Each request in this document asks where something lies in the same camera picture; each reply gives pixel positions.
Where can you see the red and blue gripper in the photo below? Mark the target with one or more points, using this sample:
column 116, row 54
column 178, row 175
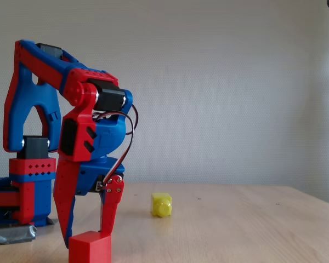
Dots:
column 94, row 176

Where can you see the red cube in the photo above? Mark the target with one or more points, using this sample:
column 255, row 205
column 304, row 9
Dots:
column 89, row 248

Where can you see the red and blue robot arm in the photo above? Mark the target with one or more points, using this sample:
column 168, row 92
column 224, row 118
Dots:
column 24, row 98

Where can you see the yellow block with round stud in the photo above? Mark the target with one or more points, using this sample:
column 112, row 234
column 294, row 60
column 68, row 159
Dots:
column 161, row 205

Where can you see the grey duct tape patch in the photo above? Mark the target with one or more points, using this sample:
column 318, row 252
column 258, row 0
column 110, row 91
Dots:
column 13, row 235

